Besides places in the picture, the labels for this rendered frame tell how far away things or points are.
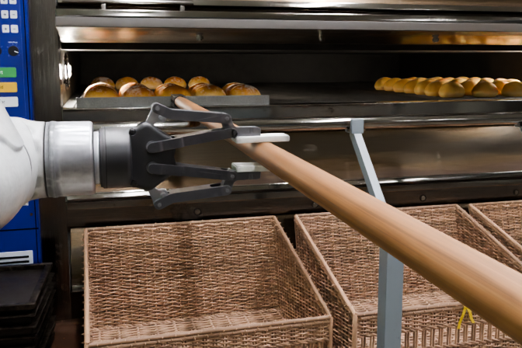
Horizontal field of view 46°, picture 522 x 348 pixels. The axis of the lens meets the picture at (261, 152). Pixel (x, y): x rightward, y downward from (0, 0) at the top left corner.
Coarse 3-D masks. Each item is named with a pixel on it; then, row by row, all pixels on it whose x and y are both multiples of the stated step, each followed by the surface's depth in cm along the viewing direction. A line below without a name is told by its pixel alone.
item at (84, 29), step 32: (64, 32) 157; (96, 32) 159; (128, 32) 160; (160, 32) 162; (192, 32) 163; (224, 32) 165; (256, 32) 167; (288, 32) 169; (320, 32) 170; (352, 32) 172; (384, 32) 174; (416, 32) 176; (448, 32) 178; (480, 32) 180; (512, 32) 182
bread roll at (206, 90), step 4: (200, 88) 182; (204, 88) 181; (208, 88) 181; (212, 88) 181; (216, 88) 182; (220, 88) 183; (196, 92) 181; (200, 92) 181; (204, 92) 180; (208, 92) 180; (212, 92) 181; (216, 92) 181; (220, 92) 182; (224, 92) 184
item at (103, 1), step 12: (72, 0) 155; (84, 0) 156; (96, 0) 157; (108, 0) 157; (120, 0) 158; (132, 0) 159; (144, 0) 160; (156, 0) 160; (168, 0) 161; (180, 0) 162; (192, 0) 163
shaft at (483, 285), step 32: (256, 160) 78; (288, 160) 66; (320, 192) 54; (352, 192) 50; (352, 224) 48; (384, 224) 42; (416, 224) 40; (416, 256) 38; (448, 256) 35; (480, 256) 34; (448, 288) 34; (480, 288) 31; (512, 288) 30; (512, 320) 29
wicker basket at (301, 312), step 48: (96, 240) 171; (144, 240) 174; (192, 240) 177; (240, 240) 181; (288, 240) 172; (96, 288) 169; (144, 288) 173; (192, 288) 176; (240, 288) 179; (288, 288) 173; (96, 336) 164; (144, 336) 131; (192, 336) 134; (240, 336) 137; (288, 336) 140
